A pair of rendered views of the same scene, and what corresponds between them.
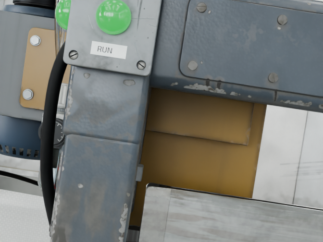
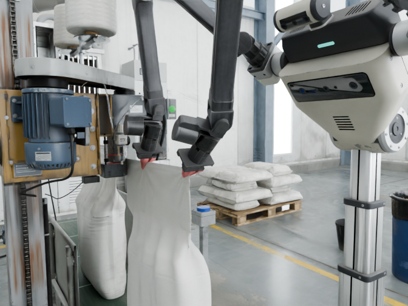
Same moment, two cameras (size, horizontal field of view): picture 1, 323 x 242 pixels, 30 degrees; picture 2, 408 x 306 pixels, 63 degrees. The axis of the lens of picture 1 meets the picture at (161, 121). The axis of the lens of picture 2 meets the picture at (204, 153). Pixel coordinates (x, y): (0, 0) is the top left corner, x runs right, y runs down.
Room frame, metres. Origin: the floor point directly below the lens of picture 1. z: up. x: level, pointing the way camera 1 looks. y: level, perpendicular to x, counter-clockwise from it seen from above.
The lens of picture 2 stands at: (1.23, 1.38, 1.23)
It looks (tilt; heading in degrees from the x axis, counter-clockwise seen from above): 5 degrees down; 236
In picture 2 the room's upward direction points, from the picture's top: straight up
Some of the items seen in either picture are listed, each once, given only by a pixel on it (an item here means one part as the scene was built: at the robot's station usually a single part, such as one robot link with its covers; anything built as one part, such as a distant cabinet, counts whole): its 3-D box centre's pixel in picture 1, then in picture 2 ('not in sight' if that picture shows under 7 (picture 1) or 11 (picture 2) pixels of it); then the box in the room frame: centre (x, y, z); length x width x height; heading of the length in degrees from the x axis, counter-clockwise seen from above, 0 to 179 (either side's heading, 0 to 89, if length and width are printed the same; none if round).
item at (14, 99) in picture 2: not in sight; (32, 108); (1.08, 0.14, 1.27); 0.12 x 0.09 x 0.09; 1
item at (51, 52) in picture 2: not in sight; (42, 65); (0.67, -2.38, 1.82); 0.51 x 0.27 x 0.71; 91
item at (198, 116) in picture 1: (176, 73); (96, 115); (0.83, -0.01, 1.26); 0.22 x 0.05 x 0.16; 91
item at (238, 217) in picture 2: not in sight; (249, 206); (-1.80, -2.01, 0.07); 1.20 x 0.82 x 0.14; 3
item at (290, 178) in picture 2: not in sight; (275, 179); (-2.11, -1.83, 0.44); 0.68 x 0.44 x 0.15; 1
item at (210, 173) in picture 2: not in sight; (223, 171); (-1.49, -2.20, 0.56); 0.66 x 0.43 x 0.15; 178
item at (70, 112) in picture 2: not in sight; (71, 116); (1.00, 0.32, 1.25); 0.10 x 0.08 x 0.12; 26
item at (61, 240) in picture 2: not in sight; (51, 252); (0.95, -0.50, 0.54); 1.05 x 0.02 x 0.41; 91
